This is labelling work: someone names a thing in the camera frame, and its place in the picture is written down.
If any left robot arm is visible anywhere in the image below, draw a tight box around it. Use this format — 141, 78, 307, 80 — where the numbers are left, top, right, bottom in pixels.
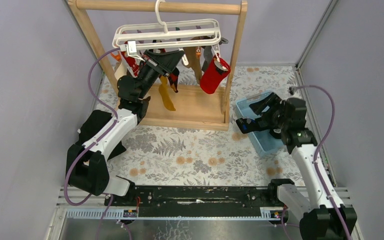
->
64, 50, 184, 206

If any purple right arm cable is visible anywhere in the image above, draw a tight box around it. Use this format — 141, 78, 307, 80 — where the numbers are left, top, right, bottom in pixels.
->
279, 84, 354, 240

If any tan beige sock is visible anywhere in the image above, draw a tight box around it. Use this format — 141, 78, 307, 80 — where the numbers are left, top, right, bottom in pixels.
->
183, 46, 203, 85

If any orange clothes peg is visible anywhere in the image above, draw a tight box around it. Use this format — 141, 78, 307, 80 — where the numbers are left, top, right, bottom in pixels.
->
110, 53, 122, 62

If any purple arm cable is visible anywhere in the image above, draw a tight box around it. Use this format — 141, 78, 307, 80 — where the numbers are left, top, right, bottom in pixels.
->
279, 84, 354, 240
63, 47, 122, 208

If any white hanger clip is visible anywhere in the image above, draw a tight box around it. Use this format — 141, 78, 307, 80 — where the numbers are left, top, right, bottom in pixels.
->
211, 44, 230, 72

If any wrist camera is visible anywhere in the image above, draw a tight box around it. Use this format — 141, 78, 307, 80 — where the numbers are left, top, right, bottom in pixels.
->
288, 86, 300, 96
125, 40, 139, 58

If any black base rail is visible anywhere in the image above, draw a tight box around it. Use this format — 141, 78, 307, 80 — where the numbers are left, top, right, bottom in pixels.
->
110, 185, 284, 218

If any black cloth on mat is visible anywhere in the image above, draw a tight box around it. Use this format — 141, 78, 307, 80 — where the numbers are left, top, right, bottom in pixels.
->
75, 109, 112, 146

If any red snowman sock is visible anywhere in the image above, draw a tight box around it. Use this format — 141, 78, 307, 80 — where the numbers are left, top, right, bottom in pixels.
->
200, 56, 231, 95

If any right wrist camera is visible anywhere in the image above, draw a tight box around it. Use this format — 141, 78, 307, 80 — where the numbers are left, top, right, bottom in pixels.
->
288, 86, 300, 96

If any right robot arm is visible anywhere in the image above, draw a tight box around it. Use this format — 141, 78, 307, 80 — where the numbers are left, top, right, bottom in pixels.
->
236, 92, 357, 240

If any red patterned christmas sock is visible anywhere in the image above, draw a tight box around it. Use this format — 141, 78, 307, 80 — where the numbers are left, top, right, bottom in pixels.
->
120, 51, 143, 78

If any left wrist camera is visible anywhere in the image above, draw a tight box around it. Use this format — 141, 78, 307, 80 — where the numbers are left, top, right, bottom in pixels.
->
125, 40, 139, 58

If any light blue plastic basket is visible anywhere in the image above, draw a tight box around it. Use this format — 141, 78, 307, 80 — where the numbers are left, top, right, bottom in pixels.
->
235, 91, 304, 158

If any wooden drying rack frame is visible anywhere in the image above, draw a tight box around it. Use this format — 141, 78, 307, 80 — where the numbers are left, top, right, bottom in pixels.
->
68, 0, 248, 131

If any black sock with blue patch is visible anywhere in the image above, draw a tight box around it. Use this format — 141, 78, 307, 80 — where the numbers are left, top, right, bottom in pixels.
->
235, 118, 262, 134

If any floral patterned table mat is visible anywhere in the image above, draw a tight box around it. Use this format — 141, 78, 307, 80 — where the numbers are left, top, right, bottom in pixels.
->
107, 66, 304, 187

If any grey sock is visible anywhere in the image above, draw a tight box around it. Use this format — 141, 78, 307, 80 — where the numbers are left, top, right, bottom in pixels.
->
201, 37, 229, 72

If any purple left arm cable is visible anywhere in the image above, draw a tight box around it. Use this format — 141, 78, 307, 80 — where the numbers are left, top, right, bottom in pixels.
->
63, 47, 122, 208

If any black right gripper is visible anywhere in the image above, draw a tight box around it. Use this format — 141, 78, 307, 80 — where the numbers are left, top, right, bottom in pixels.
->
248, 92, 289, 130

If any white plastic sock hanger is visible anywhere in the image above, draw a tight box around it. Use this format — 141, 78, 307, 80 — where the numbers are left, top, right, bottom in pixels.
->
111, 0, 222, 50

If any mustard yellow sock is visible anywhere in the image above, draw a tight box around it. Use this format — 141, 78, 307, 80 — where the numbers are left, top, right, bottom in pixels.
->
158, 75, 176, 112

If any dark argyle sock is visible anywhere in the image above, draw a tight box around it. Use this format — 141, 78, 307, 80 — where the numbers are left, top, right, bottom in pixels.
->
168, 67, 180, 93

